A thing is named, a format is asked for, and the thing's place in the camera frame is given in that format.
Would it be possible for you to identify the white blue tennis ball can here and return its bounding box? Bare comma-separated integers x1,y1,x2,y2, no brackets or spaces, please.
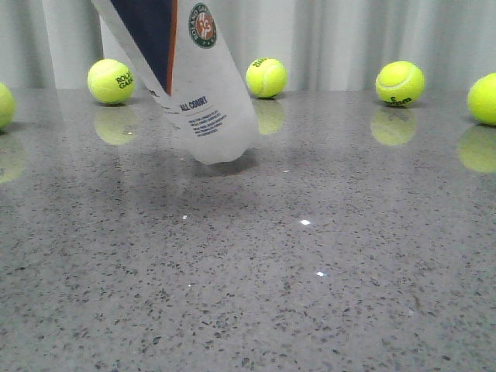
94,1,258,164

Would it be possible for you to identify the yellow tennis ball far right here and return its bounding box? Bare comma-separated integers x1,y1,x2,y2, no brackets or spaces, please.
467,73,496,125

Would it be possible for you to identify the white pleated curtain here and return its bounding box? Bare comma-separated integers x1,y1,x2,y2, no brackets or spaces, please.
1,1,495,91

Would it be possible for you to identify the Roland Garros tennis ball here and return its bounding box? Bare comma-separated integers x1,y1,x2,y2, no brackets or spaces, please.
87,59,135,105

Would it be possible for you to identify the Wilson 3 tennis ball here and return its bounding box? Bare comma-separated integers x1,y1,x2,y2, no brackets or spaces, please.
375,61,425,107

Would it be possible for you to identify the yellow tennis ball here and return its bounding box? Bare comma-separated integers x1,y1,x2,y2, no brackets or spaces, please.
245,57,288,98
467,73,496,125

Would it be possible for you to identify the yellow tennis ball left edge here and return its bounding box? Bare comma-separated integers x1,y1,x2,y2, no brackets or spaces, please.
0,82,16,129

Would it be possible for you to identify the yellow tennis ball middle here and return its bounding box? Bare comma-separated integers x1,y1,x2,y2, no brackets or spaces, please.
245,57,288,98

